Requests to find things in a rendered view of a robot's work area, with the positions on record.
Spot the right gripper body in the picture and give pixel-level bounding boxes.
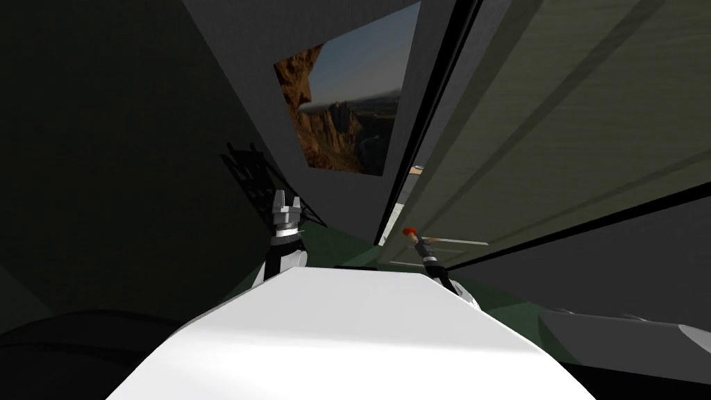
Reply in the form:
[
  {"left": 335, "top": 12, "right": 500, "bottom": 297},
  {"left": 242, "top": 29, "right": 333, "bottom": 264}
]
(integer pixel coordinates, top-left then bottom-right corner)
[{"left": 416, "top": 237, "right": 441, "bottom": 263}]

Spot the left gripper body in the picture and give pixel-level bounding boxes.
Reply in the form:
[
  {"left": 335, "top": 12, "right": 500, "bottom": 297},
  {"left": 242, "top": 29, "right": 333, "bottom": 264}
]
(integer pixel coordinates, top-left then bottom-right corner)
[{"left": 271, "top": 206, "right": 303, "bottom": 231}]

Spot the black lattice rack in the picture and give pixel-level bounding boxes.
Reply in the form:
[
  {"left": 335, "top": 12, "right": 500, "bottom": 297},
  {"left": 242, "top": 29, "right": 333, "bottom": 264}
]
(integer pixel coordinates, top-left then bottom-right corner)
[{"left": 219, "top": 141, "right": 328, "bottom": 230}]

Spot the rocky canyon landscape picture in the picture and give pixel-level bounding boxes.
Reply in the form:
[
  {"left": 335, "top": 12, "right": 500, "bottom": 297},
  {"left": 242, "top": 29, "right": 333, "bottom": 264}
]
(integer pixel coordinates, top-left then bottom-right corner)
[{"left": 272, "top": 2, "right": 422, "bottom": 178}]

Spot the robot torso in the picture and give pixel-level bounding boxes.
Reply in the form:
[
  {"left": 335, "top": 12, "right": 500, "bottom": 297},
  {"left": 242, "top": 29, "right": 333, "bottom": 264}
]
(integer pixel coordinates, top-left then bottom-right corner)
[{"left": 105, "top": 265, "right": 598, "bottom": 400}]

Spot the olive green door leaf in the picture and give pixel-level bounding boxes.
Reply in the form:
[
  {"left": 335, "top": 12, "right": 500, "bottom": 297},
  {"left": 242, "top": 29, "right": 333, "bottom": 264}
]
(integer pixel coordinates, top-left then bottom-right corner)
[{"left": 379, "top": 0, "right": 711, "bottom": 269}]

